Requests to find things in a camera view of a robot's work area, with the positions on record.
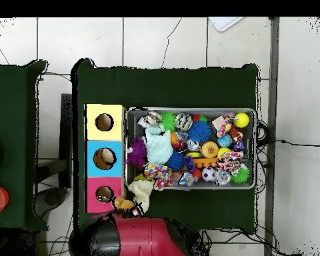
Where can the crushed silver drink can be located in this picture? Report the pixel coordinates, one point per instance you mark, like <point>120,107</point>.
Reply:
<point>152,118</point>
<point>183,122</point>

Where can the purple spiky toy creature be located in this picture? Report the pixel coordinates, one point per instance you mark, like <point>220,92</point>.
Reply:
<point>137,153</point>

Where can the cream knitted cloth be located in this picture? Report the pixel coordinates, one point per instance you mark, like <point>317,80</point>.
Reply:
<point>142,192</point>

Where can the wooden box with three holes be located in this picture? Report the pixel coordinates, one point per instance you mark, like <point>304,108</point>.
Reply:
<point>117,133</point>

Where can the brown teddy plush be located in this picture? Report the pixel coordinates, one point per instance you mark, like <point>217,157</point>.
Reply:
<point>124,204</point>

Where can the large blue spiky ball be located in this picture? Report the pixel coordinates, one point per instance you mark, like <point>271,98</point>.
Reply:
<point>200,131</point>

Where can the mint knitted cloth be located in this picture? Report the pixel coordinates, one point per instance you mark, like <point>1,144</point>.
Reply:
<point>158,146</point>

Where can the yellow ball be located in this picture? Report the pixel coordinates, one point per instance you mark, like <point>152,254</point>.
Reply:
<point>241,120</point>

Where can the polka dot cloth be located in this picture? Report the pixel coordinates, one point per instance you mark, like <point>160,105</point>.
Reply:
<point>160,174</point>
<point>224,130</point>

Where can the grey rounded base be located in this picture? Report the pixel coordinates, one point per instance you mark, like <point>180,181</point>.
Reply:
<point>52,198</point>

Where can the black upright panel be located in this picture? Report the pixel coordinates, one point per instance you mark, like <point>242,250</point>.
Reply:
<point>66,133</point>

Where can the green spiky rubber ball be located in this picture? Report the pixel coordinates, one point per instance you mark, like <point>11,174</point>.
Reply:
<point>168,120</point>

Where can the dark green tablecloth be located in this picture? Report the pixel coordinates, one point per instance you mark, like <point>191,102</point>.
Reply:
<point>162,88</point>
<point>13,106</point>

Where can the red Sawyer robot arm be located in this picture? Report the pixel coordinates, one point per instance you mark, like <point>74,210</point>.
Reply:
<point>149,237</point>

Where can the small tiger plush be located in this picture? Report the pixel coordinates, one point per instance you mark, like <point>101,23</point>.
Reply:
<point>236,134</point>

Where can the white tray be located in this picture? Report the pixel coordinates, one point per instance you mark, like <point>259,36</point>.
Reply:
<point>224,22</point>

